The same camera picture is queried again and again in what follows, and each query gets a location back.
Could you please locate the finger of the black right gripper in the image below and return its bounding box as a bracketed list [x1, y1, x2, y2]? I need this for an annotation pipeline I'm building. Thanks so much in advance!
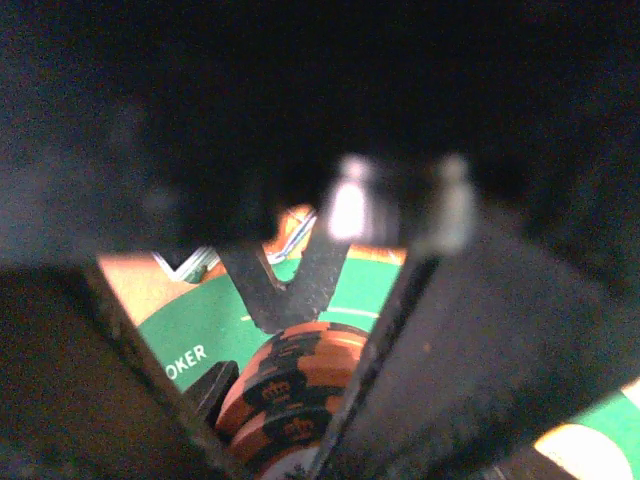
[219, 244, 285, 333]
[279, 219, 350, 325]

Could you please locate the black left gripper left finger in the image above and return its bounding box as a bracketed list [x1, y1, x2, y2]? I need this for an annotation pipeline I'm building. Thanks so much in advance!
[1, 265, 240, 479]

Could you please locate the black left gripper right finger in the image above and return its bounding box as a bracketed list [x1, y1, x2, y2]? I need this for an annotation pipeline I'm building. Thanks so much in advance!
[309, 218, 639, 479]

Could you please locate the orange big blind button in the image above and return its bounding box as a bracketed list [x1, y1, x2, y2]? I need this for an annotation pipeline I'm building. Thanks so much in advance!
[534, 424, 634, 480]

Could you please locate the aluminium poker case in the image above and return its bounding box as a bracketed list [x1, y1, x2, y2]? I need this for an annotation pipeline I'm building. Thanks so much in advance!
[149, 204, 319, 286]

